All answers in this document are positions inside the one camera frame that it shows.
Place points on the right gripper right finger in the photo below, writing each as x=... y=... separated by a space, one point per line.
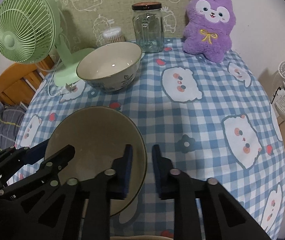
x=202 y=209

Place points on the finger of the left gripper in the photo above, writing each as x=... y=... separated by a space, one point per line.
x=51 y=167
x=35 y=153

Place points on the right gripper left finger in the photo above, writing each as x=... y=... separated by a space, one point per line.
x=87 y=207

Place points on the grey plaid pillow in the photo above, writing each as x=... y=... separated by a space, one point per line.
x=11 y=118

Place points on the large scalloped yellow floral plate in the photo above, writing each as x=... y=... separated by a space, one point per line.
x=143 y=237

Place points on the left ceramic bowl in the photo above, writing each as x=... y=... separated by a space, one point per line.
x=99 y=135

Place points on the ceramic bowl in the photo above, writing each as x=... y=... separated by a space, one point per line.
x=111 y=67
x=99 y=135

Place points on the wooden bed headboard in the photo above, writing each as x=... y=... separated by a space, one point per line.
x=19 y=82

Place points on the blue checkered tablecloth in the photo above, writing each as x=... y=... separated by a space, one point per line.
x=210 y=119

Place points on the back ceramic bowl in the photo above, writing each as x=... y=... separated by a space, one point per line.
x=111 y=67

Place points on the green desk fan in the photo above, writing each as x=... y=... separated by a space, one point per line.
x=30 y=29

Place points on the green cartoon board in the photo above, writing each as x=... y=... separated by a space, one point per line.
x=85 y=20

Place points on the glass jar with black lid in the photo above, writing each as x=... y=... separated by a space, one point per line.
x=148 y=26

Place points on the purple plush bunny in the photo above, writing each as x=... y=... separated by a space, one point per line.
x=209 y=28

